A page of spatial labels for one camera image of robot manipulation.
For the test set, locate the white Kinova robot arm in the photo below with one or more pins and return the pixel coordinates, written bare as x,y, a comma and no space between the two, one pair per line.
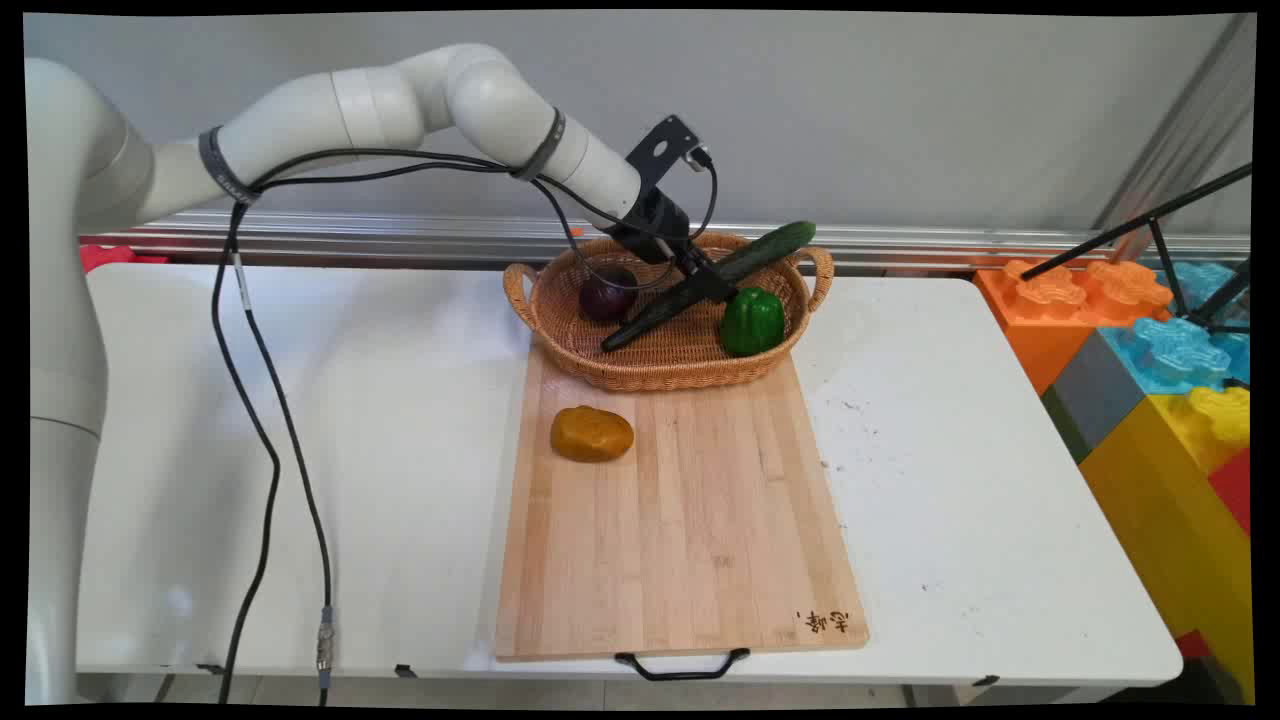
300,125

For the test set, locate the dark green cucumber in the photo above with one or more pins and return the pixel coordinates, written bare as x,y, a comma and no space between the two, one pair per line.
765,250

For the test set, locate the red plastic object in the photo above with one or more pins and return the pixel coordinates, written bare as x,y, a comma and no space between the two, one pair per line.
115,256

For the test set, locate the slanted aluminium post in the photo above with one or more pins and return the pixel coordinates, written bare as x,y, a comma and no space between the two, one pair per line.
1175,130

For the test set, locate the brown yellow potato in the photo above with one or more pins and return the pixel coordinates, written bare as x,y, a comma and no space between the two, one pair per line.
591,434

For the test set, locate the purple onion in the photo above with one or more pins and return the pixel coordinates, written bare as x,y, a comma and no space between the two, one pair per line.
605,297

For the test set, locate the orange giant toy block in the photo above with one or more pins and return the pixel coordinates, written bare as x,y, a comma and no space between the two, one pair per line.
1040,320

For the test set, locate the black tripod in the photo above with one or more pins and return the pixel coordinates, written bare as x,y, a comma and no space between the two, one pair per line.
1190,260

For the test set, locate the blue giant toy block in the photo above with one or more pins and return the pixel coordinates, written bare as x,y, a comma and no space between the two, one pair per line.
1170,350

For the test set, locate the yellow giant toy block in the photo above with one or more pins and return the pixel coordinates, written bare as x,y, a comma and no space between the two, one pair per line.
1180,540

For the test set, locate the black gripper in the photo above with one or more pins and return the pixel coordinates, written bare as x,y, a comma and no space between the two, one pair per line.
655,222

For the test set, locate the green bell pepper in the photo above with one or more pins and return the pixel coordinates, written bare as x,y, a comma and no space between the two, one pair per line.
752,322

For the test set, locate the woven wicker basket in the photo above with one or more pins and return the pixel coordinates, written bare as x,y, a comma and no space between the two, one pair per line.
660,365

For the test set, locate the grey giant toy block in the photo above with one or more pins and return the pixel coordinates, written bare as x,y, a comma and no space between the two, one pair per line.
1095,395

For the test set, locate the red giant toy block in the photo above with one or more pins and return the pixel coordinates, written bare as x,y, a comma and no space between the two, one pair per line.
1235,490

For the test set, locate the wooden cutting board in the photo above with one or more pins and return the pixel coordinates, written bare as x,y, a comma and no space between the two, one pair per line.
690,520

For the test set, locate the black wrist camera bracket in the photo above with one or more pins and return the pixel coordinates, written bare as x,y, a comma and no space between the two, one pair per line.
662,150

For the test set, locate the aluminium rail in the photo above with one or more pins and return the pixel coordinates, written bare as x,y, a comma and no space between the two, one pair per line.
400,238

